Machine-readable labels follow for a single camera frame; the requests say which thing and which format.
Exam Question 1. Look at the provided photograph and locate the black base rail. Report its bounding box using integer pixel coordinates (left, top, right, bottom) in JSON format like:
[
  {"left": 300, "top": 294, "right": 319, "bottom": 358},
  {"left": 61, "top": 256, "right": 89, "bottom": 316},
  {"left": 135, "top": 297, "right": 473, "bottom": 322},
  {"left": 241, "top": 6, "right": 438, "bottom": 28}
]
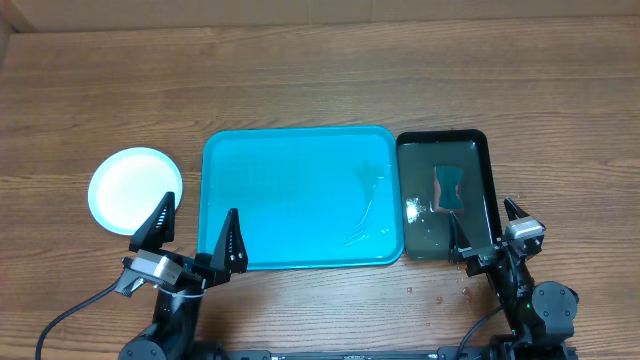
[{"left": 189, "top": 342, "right": 576, "bottom": 360}]

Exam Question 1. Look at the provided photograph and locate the black plastic tray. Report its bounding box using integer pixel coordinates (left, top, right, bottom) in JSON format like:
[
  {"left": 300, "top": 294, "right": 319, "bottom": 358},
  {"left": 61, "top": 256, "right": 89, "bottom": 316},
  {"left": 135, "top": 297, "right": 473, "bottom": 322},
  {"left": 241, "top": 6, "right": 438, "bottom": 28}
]
[{"left": 396, "top": 129, "right": 502, "bottom": 260}]

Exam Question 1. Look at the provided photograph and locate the sponge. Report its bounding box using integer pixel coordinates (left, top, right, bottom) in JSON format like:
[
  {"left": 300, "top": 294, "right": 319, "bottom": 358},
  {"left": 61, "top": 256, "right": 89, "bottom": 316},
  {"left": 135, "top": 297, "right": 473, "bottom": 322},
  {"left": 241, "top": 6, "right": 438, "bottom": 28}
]
[{"left": 433, "top": 165, "right": 464, "bottom": 213}]

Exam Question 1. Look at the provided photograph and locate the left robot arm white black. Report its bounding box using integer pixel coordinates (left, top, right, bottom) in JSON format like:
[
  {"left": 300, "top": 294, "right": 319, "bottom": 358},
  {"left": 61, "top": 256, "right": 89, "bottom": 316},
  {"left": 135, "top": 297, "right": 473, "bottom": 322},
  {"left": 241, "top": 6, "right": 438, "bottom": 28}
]
[{"left": 114, "top": 192, "right": 248, "bottom": 360}]

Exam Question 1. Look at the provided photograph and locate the light blue plate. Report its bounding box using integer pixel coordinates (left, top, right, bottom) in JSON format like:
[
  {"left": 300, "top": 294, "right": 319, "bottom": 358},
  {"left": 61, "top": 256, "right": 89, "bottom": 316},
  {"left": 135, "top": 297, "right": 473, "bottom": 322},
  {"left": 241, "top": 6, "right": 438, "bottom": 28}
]
[{"left": 87, "top": 147, "right": 183, "bottom": 236}]

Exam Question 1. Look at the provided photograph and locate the teal plastic tray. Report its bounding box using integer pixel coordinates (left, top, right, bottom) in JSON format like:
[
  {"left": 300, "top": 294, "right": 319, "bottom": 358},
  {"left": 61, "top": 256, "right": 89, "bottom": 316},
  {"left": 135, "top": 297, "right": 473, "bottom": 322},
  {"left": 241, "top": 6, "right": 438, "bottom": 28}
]
[{"left": 197, "top": 125, "right": 404, "bottom": 271}]

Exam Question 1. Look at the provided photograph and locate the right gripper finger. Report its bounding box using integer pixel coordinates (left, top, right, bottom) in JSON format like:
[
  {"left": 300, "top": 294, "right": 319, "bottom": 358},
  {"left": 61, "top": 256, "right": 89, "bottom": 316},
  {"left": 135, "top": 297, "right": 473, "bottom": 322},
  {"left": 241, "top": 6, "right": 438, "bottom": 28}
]
[
  {"left": 448, "top": 211, "right": 472, "bottom": 263},
  {"left": 504, "top": 197, "right": 529, "bottom": 222}
]

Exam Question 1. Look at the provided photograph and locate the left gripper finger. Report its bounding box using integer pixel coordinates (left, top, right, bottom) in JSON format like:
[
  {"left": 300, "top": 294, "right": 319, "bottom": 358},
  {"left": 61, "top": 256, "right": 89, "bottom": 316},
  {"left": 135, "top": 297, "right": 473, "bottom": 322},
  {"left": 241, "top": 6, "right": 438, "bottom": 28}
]
[
  {"left": 210, "top": 208, "right": 248, "bottom": 280},
  {"left": 129, "top": 192, "right": 176, "bottom": 252}
]

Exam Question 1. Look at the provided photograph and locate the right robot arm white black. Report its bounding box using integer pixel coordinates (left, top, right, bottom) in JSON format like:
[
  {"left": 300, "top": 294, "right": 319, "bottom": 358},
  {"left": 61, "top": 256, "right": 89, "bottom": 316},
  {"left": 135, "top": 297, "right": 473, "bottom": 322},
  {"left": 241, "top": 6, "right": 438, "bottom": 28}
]
[{"left": 449, "top": 198, "right": 579, "bottom": 359}]

